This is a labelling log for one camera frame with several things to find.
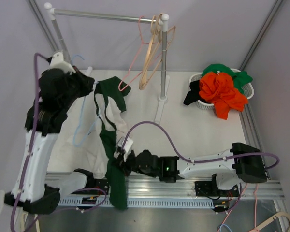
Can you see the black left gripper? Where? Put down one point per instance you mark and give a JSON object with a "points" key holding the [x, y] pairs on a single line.
{"points": [[86, 82]]}

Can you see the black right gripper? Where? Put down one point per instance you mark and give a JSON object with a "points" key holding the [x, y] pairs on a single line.
{"points": [[128, 172]]}

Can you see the dark green t shirt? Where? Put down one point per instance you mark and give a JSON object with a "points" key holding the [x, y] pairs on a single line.
{"points": [[88, 138]]}

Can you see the beige plastic hanger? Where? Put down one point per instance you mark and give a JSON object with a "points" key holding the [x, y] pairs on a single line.
{"points": [[147, 60], [159, 48]]}

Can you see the black t shirt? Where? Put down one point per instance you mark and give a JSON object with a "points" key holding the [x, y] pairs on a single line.
{"points": [[193, 95]]}

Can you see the pink wire hanger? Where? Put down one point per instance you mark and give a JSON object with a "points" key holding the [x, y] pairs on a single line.
{"points": [[153, 45]]}

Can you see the orange t shirt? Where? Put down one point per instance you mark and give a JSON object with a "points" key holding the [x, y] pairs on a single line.
{"points": [[218, 89]]}

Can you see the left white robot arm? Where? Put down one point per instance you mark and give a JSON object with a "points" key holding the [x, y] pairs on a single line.
{"points": [[30, 191]]}

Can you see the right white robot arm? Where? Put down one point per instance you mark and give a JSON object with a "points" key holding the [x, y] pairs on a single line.
{"points": [[240, 163]]}

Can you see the beige hanger on floor left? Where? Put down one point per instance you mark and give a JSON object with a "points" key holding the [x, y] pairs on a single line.
{"points": [[23, 217]]}

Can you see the beige hanger on floor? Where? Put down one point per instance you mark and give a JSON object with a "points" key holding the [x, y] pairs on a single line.
{"points": [[271, 219], [23, 217]]}

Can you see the beige hanger on floor right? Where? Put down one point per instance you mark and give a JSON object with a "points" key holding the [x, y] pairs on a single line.
{"points": [[271, 219]]}

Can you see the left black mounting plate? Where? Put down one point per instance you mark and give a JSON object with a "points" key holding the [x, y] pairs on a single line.
{"points": [[97, 184]]}

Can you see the black mounting plate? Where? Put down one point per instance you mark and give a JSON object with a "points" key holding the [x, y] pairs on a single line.
{"points": [[210, 190], [97, 184]]}

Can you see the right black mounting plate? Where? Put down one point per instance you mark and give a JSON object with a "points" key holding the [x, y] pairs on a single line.
{"points": [[210, 190]]}

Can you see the silver clothes rack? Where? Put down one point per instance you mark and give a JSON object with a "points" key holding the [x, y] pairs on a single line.
{"points": [[161, 54]]}

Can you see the white plastic basket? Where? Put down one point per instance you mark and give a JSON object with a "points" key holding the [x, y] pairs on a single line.
{"points": [[247, 89]]}

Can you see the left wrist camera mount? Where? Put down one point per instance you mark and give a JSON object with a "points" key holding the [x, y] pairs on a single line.
{"points": [[57, 61]]}

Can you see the white slotted cable duct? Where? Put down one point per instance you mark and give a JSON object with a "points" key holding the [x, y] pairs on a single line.
{"points": [[140, 202]]}

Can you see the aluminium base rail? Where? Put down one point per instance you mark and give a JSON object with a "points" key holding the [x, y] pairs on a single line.
{"points": [[139, 186]]}

